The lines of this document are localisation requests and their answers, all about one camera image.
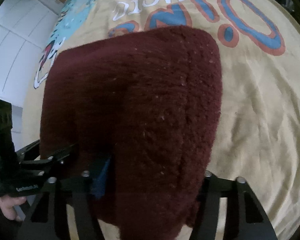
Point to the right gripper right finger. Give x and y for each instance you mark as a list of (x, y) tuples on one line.
[(245, 216)]

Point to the person left hand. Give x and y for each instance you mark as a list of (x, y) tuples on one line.
[(7, 204)]

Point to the yellow dinosaur bed sheet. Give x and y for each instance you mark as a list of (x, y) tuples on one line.
[(259, 43)]

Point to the maroon knit sweater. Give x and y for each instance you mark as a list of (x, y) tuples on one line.
[(146, 107)]

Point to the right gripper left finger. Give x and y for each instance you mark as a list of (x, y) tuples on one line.
[(54, 214)]

